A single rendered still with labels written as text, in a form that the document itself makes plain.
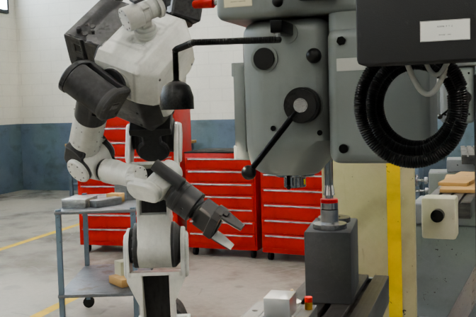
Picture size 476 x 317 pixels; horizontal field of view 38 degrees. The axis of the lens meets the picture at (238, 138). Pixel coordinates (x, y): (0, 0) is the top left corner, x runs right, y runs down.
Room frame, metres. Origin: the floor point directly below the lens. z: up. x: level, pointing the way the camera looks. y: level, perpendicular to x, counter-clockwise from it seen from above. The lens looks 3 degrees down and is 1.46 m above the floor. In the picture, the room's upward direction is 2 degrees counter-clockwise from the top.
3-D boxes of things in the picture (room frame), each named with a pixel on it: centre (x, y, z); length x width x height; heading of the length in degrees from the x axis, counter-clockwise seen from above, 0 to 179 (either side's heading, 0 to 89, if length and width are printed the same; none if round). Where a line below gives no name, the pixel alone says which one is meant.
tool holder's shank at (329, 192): (1.81, -0.24, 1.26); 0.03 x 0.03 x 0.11
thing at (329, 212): (1.81, -0.24, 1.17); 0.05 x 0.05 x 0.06
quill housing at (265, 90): (1.46, -0.12, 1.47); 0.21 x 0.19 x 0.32; 160
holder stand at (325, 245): (1.86, -0.25, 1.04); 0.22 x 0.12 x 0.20; 165
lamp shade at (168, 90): (1.47, 0.13, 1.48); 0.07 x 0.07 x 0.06
